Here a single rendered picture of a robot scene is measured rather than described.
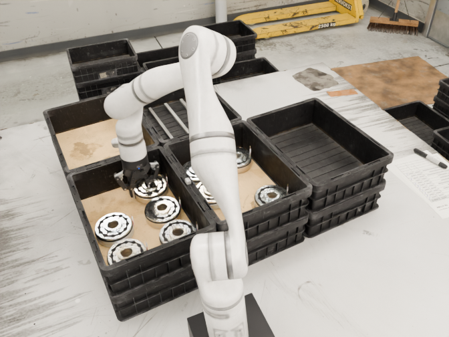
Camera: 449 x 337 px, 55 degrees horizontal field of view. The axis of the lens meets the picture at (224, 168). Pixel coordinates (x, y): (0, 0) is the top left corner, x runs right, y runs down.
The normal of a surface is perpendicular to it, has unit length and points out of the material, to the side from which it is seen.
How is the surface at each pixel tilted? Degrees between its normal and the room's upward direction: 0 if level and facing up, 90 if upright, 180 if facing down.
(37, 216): 0
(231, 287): 16
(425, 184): 0
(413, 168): 0
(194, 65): 56
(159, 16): 90
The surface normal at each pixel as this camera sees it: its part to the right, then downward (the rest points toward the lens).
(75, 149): -0.02, -0.77
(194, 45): -0.53, -0.06
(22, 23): 0.36, 0.58
